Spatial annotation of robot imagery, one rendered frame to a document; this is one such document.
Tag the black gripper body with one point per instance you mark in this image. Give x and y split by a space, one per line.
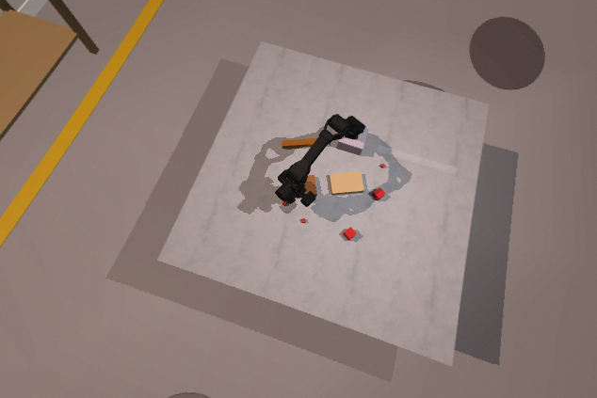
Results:
307 199

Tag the tan square block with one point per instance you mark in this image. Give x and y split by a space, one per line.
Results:
346 183

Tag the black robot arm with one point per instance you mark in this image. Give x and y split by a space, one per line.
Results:
350 128

